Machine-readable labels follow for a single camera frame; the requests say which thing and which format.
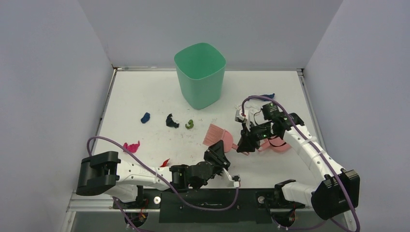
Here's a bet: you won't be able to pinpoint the dark navy paper scrap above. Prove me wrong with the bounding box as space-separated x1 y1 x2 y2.
165 114 179 128

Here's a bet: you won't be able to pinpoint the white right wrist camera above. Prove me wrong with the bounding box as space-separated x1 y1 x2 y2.
234 109 249 123

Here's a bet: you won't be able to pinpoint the green paper scrap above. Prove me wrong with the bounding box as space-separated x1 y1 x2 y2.
185 119 194 130

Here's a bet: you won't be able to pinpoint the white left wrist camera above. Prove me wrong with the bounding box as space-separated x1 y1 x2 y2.
221 168 241 188

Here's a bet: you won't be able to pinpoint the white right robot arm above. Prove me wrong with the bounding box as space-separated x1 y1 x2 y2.
235 103 360 220

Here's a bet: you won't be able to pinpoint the magenta paper scrap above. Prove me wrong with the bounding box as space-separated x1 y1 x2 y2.
123 141 140 153

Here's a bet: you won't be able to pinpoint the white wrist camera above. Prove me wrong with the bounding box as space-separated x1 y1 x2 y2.
221 168 241 188
234 109 249 123

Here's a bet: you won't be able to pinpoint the red paper scrap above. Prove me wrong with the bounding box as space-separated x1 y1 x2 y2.
161 159 170 167

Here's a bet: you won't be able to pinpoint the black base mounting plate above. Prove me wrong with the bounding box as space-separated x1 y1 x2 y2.
113 188 293 224

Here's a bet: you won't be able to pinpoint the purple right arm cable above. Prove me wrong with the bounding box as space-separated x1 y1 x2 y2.
241 95 361 232

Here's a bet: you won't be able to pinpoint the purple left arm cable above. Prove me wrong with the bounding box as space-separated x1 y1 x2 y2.
87 136 239 232

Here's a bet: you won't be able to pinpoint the pink plastic dustpan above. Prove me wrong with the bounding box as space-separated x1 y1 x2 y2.
258 137 291 153

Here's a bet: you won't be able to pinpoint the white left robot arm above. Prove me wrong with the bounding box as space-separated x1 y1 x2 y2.
76 141 240 208

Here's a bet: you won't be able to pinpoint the pink hand brush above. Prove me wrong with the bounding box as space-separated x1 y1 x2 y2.
203 123 238 153

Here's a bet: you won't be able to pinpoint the green plastic bin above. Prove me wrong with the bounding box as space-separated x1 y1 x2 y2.
174 43 227 110

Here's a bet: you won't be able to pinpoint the aluminium frame rail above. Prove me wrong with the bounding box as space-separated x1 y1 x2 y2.
68 188 292 213

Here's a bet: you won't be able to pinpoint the small blue paper scrap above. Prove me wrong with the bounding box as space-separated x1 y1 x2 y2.
140 112 151 124

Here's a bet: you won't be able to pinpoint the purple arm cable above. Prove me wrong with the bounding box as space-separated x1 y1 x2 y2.
87 136 239 232
241 95 361 232

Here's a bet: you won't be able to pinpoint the white paper scraps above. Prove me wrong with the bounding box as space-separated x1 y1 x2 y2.
235 103 255 111

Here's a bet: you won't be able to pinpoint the long blue paper scrap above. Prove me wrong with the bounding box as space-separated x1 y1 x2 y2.
261 93 275 99

